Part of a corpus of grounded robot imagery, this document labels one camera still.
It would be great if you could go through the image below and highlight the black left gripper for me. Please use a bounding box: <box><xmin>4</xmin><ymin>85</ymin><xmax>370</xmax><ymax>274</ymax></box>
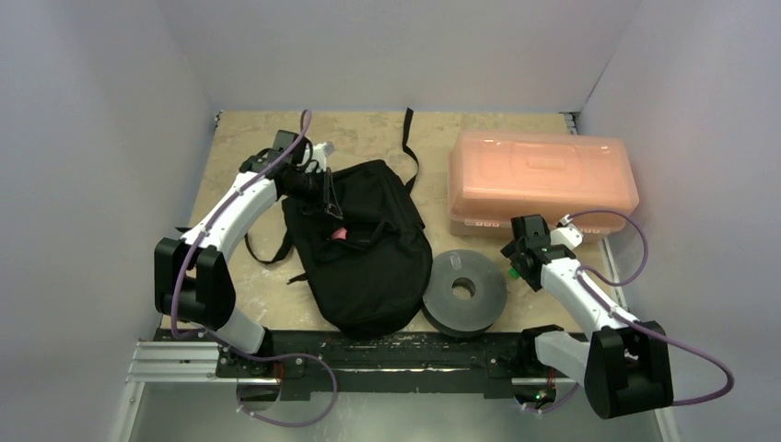
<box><xmin>285</xmin><ymin>167</ymin><xmax>344</xmax><ymax>220</ymax></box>

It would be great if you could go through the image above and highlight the black student backpack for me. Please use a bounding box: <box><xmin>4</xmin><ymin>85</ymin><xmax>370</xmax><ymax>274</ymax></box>
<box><xmin>243</xmin><ymin>108</ymin><xmax>435</xmax><ymax>340</ymax></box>

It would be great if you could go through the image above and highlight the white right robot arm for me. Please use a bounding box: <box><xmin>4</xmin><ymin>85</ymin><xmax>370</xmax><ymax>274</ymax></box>
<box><xmin>501</xmin><ymin>215</ymin><xmax>673</xmax><ymax>419</ymax></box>

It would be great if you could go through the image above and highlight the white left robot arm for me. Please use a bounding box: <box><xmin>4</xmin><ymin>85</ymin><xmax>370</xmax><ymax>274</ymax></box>
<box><xmin>154</xmin><ymin>130</ymin><xmax>341</xmax><ymax>377</ymax></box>

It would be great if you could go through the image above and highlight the translucent pink plastic box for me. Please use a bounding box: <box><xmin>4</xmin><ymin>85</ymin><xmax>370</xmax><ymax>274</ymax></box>
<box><xmin>448</xmin><ymin>130</ymin><xmax>639</xmax><ymax>242</ymax></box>

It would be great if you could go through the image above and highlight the grey filament spool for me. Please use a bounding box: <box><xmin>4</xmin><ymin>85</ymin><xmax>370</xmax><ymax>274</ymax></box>
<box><xmin>423</xmin><ymin>250</ymin><xmax>507</xmax><ymax>338</ymax></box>

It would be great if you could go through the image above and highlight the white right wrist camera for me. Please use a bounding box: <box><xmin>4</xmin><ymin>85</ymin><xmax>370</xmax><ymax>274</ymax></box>
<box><xmin>550</xmin><ymin>215</ymin><xmax>584</xmax><ymax>250</ymax></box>

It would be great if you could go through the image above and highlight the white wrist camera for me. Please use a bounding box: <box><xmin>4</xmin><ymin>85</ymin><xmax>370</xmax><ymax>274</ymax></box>
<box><xmin>301</xmin><ymin>142</ymin><xmax>335</xmax><ymax>173</ymax></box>
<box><xmin>550</xmin><ymin>215</ymin><xmax>584</xmax><ymax>250</ymax></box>

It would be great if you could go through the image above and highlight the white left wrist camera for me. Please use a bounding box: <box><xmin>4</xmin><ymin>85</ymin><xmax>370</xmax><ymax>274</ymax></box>
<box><xmin>301</xmin><ymin>142</ymin><xmax>335</xmax><ymax>173</ymax></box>

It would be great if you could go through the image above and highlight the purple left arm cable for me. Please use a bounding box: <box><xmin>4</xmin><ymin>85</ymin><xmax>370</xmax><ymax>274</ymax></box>
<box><xmin>169</xmin><ymin>110</ymin><xmax>313</xmax><ymax>355</ymax></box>

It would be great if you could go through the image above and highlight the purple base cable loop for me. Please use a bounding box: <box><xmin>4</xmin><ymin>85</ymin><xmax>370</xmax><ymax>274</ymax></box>
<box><xmin>234</xmin><ymin>352</ymin><xmax>340</xmax><ymax>429</ymax></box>

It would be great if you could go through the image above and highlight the black metal base rail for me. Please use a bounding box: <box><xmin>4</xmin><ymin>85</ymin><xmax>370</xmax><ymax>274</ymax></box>
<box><xmin>129</xmin><ymin>329</ymin><xmax>575</xmax><ymax>402</ymax></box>

